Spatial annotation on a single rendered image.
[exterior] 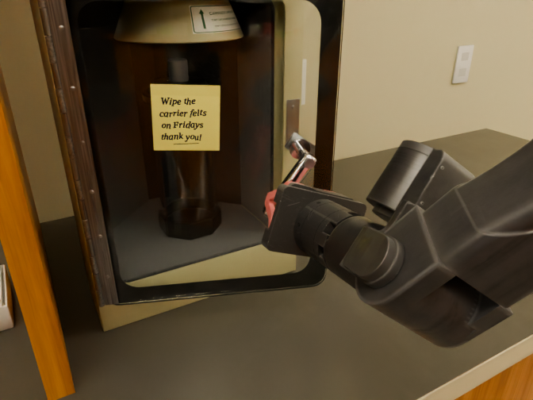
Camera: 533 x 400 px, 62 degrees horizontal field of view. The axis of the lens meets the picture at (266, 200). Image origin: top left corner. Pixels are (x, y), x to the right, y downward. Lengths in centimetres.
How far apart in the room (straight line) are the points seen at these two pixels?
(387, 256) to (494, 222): 6
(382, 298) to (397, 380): 33
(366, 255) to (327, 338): 36
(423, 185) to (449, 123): 128
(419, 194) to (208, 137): 27
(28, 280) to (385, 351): 44
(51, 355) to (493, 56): 153
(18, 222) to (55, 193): 56
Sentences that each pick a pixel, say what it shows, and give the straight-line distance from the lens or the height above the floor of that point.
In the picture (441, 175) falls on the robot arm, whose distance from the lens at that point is 35.
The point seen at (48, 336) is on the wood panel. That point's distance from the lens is 57.
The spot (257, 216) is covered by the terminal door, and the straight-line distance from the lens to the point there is 58.
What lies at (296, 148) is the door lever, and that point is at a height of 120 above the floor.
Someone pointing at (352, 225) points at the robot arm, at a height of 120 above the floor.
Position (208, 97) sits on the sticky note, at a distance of 52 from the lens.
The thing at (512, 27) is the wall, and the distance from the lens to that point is 176.
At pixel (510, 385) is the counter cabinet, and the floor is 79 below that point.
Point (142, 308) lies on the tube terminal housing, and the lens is 69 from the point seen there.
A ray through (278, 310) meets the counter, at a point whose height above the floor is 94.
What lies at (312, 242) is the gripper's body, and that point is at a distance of 40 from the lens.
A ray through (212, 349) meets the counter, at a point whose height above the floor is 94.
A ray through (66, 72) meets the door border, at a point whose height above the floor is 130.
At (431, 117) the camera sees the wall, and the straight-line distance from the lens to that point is 155.
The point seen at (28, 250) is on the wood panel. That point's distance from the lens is 50.
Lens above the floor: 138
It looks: 25 degrees down
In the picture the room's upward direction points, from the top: straight up
